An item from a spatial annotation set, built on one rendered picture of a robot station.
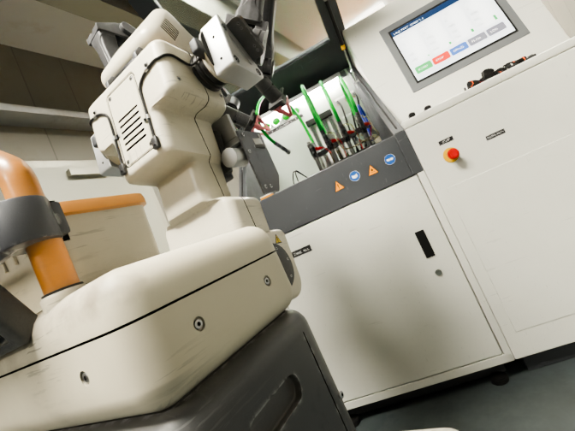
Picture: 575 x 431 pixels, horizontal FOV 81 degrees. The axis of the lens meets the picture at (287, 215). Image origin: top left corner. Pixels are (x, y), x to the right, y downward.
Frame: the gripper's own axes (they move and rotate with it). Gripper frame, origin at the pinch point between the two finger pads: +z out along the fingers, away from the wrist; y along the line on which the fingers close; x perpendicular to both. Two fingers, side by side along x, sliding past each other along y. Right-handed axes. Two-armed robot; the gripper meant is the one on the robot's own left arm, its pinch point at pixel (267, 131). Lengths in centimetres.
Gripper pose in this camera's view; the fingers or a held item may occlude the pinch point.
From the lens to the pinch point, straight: 150.4
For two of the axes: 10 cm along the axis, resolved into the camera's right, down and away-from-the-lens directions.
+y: -4.3, 4.8, 7.6
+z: 8.9, 3.4, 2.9
